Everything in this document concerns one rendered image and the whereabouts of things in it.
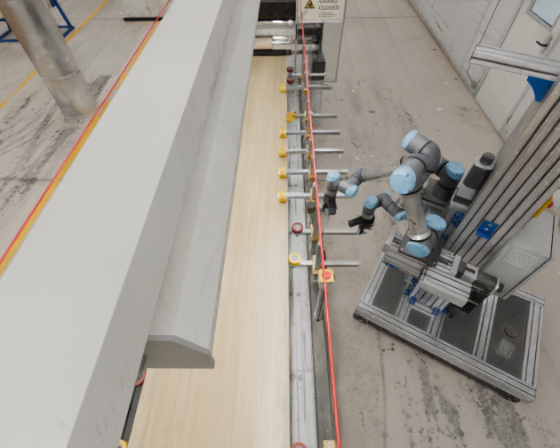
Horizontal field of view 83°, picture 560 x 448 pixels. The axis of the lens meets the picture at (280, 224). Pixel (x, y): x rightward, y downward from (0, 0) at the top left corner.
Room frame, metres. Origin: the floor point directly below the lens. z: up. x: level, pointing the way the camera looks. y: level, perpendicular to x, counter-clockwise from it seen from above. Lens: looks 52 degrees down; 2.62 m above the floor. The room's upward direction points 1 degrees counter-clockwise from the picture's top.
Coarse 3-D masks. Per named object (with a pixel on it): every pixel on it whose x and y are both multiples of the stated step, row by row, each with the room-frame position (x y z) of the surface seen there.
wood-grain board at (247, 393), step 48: (240, 192) 1.66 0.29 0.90; (240, 240) 1.22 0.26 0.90; (240, 288) 0.87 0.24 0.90; (288, 288) 0.87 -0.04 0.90; (240, 336) 0.59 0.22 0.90; (288, 336) 0.58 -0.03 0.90; (144, 384) 0.36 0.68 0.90; (192, 384) 0.36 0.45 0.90; (240, 384) 0.35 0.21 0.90; (288, 384) 0.35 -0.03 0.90; (144, 432) 0.16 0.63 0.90; (192, 432) 0.16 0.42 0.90; (240, 432) 0.15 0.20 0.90; (288, 432) 0.15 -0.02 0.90
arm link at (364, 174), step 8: (400, 160) 1.23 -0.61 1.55; (424, 160) 1.15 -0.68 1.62; (360, 168) 1.42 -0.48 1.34; (368, 168) 1.35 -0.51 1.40; (376, 168) 1.31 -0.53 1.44; (384, 168) 1.27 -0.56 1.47; (392, 168) 1.24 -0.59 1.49; (360, 176) 1.34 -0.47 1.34; (368, 176) 1.31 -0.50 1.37; (376, 176) 1.28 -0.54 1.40; (384, 176) 1.26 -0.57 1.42; (360, 184) 1.33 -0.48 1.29
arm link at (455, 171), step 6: (450, 162) 1.53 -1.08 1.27; (456, 162) 1.53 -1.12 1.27; (444, 168) 1.51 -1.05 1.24; (450, 168) 1.48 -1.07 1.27; (456, 168) 1.48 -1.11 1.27; (462, 168) 1.48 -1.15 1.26; (438, 174) 1.51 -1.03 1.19; (444, 174) 1.48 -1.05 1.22; (450, 174) 1.45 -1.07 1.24; (456, 174) 1.44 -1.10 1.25; (462, 174) 1.44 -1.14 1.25; (444, 180) 1.46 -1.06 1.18; (450, 180) 1.44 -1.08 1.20; (456, 180) 1.43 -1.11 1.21; (444, 186) 1.45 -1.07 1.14; (450, 186) 1.43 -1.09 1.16; (456, 186) 1.44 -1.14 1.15
